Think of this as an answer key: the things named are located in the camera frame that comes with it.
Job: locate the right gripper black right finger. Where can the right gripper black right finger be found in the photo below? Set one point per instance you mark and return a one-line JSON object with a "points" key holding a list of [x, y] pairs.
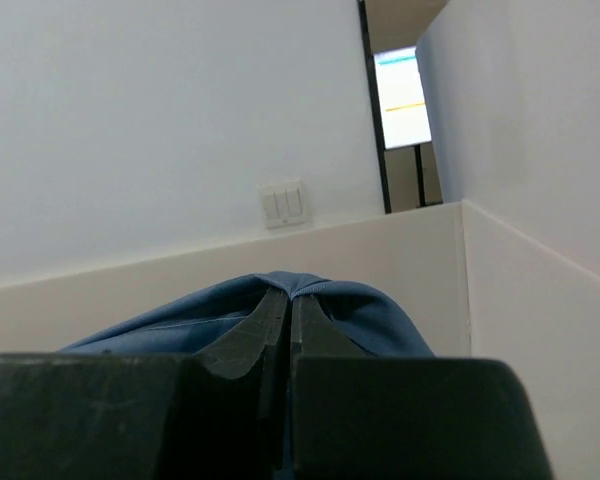
{"points": [[358, 416]]}

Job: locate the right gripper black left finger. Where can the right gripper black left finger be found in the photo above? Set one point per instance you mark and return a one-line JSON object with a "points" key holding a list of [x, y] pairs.
{"points": [[215, 414]]}

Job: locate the blue cartoon print pillowcase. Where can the blue cartoon print pillowcase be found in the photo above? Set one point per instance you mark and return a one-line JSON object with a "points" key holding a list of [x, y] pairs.
{"points": [[366, 316]]}

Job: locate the bright monitor screen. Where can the bright monitor screen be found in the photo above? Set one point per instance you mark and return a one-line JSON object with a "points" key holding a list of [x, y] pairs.
{"points": [[404, 115]]}

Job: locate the white wall light switch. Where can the white wall light switch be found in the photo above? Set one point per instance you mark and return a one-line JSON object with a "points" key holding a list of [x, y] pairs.
{"points": [[284, 204]]}

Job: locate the black door frame post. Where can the black door frame post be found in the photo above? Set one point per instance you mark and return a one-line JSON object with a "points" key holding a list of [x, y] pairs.
{"points": [[375, 104]]}

